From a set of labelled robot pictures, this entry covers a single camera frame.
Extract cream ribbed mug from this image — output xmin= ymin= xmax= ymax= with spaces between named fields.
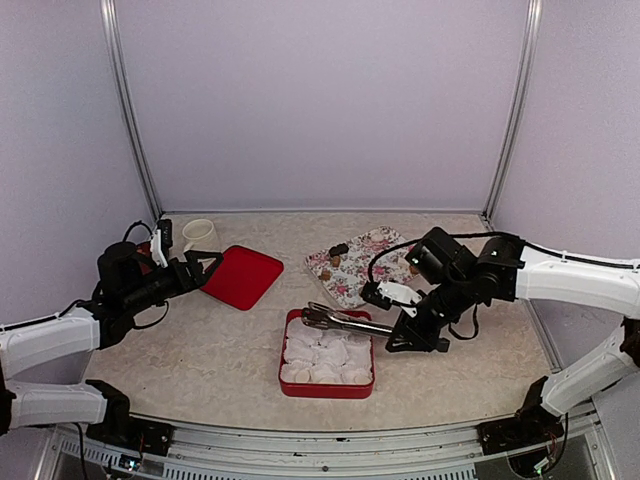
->
xmin=182 ymin=219 xmax=220 ymax=252

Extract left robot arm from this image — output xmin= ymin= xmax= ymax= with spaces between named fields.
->
xmin=1 ymin=241 xmax=224 ymax=445

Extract red chocolate tin box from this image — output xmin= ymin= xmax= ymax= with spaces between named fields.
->
xmin=278 ymin=309 xmax=376 ymax=400

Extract front aluminium rail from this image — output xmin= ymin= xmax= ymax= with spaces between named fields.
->
xmin=33 ymin=403 xmax=620 ymax=479

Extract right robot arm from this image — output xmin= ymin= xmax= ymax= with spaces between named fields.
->
xmin=374 ymin=227 xmax=639 ymax=444

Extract floral tray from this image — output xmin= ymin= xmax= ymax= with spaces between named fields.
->
xmin=305 ymin=226 xmax=417 ymax=310

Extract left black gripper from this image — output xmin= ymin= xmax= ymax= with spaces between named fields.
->
xmin=122 ymin=249 xmax=223 ymax=314

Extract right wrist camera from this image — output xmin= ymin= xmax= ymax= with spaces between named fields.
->
xmin=360 ymin=281 xmax=422 ymax=317

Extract steel serving tongs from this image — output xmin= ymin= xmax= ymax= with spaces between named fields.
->
xmin=301 ymin=302 xmax=393 ymax=338

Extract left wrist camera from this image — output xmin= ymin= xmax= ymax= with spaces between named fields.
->
xmin=122 ymin=219 xmax=173 ymax=268

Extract dark red patterned coaster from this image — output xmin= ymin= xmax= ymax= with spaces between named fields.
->
xmin=136 ymin=241 xmax=152 ymax=262

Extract red tin lid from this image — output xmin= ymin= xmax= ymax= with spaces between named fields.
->
xmin=201 ymin=245 xmax=284 ymax=311

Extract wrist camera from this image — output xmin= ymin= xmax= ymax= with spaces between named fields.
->
xmin=360 ymin=281 xmax=422 ymax=317
xmin=122 ymin=219 xmax=173 ymax=268

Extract aluminium frame post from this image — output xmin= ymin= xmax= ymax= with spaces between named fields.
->
xmin=482 ymin=0 xmax=543 ymax=225
xmin=100 ymin=0 xmax=163 ymax=220

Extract right aluminium frame post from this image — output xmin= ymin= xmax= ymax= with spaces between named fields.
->
xmin=482 ymin=0 xmax=543 ymax=225

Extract white round chocolate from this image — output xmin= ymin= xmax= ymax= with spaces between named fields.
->
xmin=294 ymin=369 xmax=311 ymax=384

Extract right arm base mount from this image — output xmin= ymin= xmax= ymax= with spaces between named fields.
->
xmin=477 ymin=417 xmax=564 ymax=455

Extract left aluminium frame post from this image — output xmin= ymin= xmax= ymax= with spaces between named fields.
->
xmin=100 ymin=0 xmax=163 ymax=220

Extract dark chocolate on tray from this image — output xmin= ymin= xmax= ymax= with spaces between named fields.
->
xmin=329 ymin=243 xmax=349 ymax=257

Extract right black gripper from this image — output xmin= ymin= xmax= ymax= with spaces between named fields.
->
xmin=386 ymin=272 xmax=475 ymax=353

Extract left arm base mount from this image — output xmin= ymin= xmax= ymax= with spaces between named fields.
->
xmin=86 ymin=418 xmax=174 ymax=457

